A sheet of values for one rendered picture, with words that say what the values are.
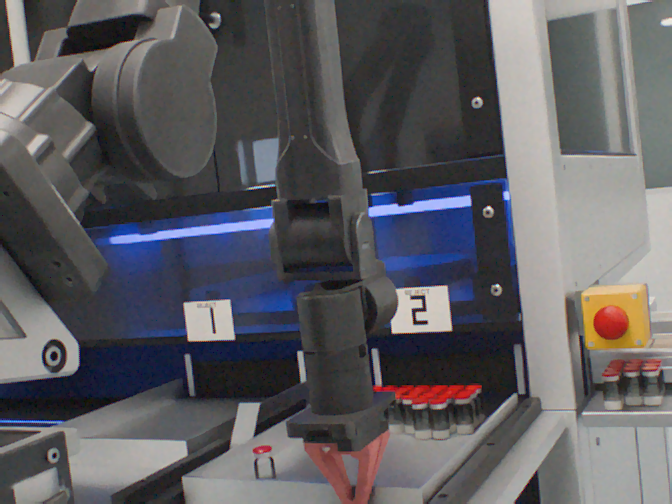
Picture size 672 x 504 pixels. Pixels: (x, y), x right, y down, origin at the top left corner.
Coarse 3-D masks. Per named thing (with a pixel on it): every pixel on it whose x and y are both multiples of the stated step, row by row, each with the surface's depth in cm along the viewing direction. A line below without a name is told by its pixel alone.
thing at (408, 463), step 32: (288, 448) 104; (416, 448) 98; (448, 448) 97; (192, 480) 86; (224, 480) 84; (256, 480) 82; (288, 480) 92; (320, 480) 90; (352, 480) 89; (384, 480) 88; (416, 480) 87; (448, 480) 81
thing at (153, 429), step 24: (168, 384) 139; (120, 408) 128; (144, 408) 133; (168, 408) 135; (192, 408) 133; (216, 408) 131; (264, 408) 117; (96, 432) 123; (120, 432) 122; (144, 432) 121; (168, 432) 119; (192, 432) 118; (216, 432) 106; (72, 456) 109; (96, 456) 107; (120, 456) 105; (144, 456) 103; (168, 456) 102
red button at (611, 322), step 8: (600, 312) 100; (608, 312) 100; (616, 312) 99; (624, 312) 100; (600, 320) 100; (608, 320) 100; (616, 320) 99; (624, 320) 99; (600, 328) 100; (608, 328) 100; (616, 328) 99; (624, 328) 99; (600, 336) 101; (608, 336) 100; (616, 336) 100
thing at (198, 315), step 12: (216, 300) 128; (228, 300) 127; (192, 312) 130; (204, 312) 129; (216, 312) 128; (228, 312) 127; (192, 324) 130; (204, 324) 129; (216, 324) 128; (228, 324) 127; (192, 336) 130; (204, 336) 129; (216, 336) 128; (228, 336) 127
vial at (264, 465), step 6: (258, 456) 88; (264, 456) 88; (270, 456) 89; (258, 462) 88; (264, 462) 88; (270, 462) 88; (258, 468) 88; (264, 468) 88; (270, 468) 88; (258, 474) 88; (264, 474) 88; (270, 474) 88; (276, 480) 89
